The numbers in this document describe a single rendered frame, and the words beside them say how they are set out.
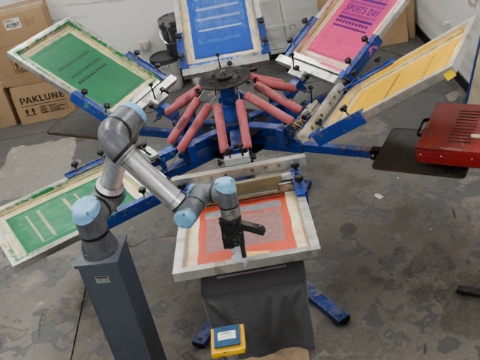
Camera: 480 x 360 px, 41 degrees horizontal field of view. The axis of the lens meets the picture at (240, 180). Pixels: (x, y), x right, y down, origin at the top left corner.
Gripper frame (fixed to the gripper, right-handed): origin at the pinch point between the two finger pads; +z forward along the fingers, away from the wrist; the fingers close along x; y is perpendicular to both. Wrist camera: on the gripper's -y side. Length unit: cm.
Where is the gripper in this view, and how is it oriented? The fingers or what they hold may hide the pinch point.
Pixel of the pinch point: (246, 261)
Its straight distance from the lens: 254.3
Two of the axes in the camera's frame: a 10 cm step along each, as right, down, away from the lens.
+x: 0.3, 3.9, -9.2
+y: -9.8, 1.8, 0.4
